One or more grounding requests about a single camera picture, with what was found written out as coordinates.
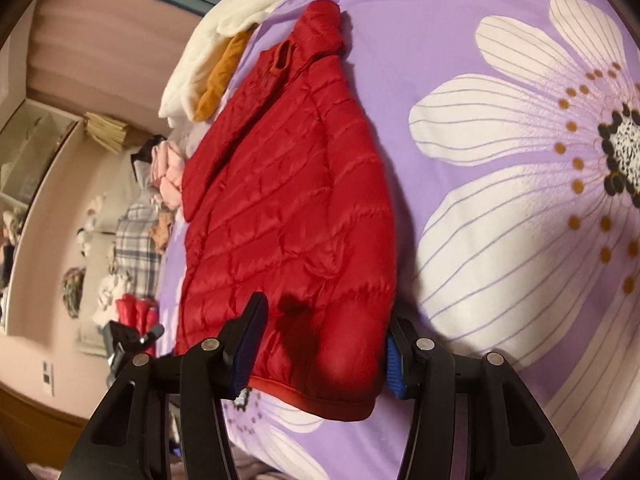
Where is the white wall shelf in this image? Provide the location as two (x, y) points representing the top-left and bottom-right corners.
(1, 99), (84, 335)

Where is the tan small garment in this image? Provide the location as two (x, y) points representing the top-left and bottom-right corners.
(150, 210), (175, 255)

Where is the red puffer jacket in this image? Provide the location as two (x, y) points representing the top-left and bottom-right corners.
(116, 294), (160, 344)
(175, 0), (397, 422)

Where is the panda plush toy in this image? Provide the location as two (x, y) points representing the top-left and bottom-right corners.
(76, 193), (106, 257)

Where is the beige fringed hanging cloth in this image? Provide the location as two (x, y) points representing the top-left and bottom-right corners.
(84, 112), (129, 154)

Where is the orange folded garment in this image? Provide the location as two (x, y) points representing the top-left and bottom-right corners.
(193, 25), (256, 122)

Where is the pink folded garment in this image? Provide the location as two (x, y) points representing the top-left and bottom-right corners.
(150, 141), (186, 210)

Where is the plaid grey pillow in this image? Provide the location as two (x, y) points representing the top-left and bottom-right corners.
(115, 202), (162, 298)

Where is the white striped garment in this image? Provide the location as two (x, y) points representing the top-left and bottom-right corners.
(92, 274), (131, 328)

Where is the folded red puffer jacket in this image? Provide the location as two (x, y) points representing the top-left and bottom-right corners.
(116, 294), (160, 344)

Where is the white fleece garment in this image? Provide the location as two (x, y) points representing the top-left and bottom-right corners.
(158, 0), (283, 128)

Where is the black garment on pillow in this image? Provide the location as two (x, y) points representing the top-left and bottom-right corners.
(130, 134), (166, 184)

